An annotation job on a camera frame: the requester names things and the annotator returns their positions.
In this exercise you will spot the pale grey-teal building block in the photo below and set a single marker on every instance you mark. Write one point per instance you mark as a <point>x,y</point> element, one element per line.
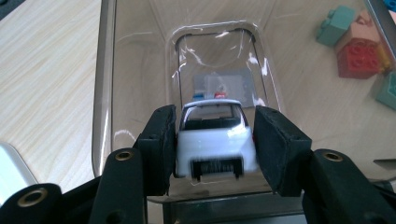
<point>336,25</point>

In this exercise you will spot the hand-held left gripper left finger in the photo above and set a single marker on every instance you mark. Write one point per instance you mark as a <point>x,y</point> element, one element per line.
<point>155,149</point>

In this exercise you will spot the orange building block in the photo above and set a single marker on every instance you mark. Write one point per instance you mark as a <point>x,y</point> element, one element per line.
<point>385,59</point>

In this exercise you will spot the red building block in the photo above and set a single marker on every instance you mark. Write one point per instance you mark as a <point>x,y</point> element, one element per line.
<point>358,60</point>

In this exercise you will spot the blue building block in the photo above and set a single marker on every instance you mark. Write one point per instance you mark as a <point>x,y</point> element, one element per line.
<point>391,3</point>

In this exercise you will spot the teal building block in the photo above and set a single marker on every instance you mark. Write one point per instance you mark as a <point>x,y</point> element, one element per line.
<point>387,91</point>

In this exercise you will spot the white toy car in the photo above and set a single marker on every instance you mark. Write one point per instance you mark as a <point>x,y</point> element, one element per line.
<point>214,146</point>

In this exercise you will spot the transparent grey storage box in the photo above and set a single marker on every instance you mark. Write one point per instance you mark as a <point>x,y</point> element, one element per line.
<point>137,62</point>

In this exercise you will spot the pink building block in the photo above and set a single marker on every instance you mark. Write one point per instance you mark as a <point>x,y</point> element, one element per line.
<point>358,29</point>

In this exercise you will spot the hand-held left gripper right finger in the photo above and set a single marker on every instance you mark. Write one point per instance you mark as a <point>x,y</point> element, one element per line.
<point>280,152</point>

